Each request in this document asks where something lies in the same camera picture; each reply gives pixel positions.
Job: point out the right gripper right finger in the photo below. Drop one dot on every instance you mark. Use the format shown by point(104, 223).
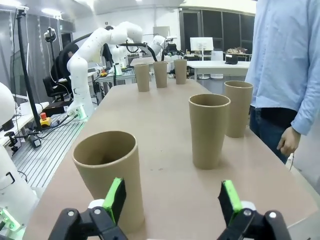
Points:
point(226, 205)

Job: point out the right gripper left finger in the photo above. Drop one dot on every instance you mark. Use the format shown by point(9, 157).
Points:
point(117, 200)

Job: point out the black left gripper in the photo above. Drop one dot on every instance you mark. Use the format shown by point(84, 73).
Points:
point(172, 48)

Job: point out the tan paper cup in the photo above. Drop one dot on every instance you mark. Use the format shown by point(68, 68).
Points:
point(105, 180)
point(180, 72)
point(237, 112)
point(143, 78)
point(208, 135)
point(160, 75)

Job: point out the person's left forearm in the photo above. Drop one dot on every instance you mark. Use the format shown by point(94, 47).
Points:
point(307, 105)

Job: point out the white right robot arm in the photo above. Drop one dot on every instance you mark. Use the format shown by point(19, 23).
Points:
point(10, 175)

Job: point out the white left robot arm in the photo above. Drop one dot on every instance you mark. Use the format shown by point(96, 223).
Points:
point(80, 67)

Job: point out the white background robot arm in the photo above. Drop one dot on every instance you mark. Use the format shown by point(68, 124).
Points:
point(117, 52)

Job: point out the person's left hand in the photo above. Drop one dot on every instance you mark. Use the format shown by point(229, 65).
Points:
point(287, 142)

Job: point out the white monitor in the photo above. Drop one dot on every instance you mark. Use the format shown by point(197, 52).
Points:
point(201, 44)

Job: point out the white office table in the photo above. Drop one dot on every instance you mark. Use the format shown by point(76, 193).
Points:
point(217, 66)

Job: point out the black bag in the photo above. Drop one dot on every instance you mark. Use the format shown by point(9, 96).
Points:
point(231, 59)

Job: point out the yellow red emergency stop button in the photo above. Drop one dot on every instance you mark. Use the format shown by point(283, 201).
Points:
point(103, 73)
point(45, 121)

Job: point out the seated person in black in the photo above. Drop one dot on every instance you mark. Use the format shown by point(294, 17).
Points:
point(71, 51)

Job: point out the person in blue shirt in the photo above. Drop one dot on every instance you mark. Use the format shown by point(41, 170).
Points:
point(280, 50)

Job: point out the black clamp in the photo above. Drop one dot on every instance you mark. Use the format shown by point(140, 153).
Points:
point(25, 137)

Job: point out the black office chair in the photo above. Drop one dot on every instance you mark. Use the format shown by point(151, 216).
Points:
point(53, 87)

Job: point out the black tripod pole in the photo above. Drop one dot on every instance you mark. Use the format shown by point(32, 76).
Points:
point(27, 75)

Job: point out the camera on light stand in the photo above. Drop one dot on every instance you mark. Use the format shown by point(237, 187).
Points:
point(50, 35)

